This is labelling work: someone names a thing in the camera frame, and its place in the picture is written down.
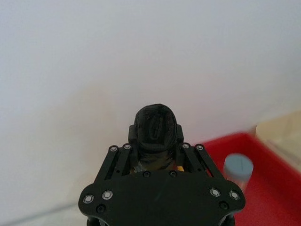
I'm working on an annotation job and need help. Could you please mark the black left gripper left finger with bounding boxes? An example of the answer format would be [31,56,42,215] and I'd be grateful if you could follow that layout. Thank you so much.
[94,124,142,184]

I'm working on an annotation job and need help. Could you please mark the red plastic tray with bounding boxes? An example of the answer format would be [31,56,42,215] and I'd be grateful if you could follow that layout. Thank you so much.
[201,132,301,226]

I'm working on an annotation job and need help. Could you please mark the cream box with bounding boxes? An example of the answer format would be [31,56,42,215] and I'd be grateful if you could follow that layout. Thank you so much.
[255,110,301,170]

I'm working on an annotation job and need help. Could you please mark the clear vial with blue cap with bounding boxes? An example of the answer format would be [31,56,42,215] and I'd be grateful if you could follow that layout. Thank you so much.
[222,153,255,190]

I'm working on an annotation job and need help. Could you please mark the black tool with orange parts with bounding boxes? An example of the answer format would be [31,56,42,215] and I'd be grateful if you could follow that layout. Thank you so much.
[134,103,186,176]

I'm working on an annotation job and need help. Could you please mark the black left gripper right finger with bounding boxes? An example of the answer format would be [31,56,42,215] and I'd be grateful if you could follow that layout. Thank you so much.
[174,124,227,181]

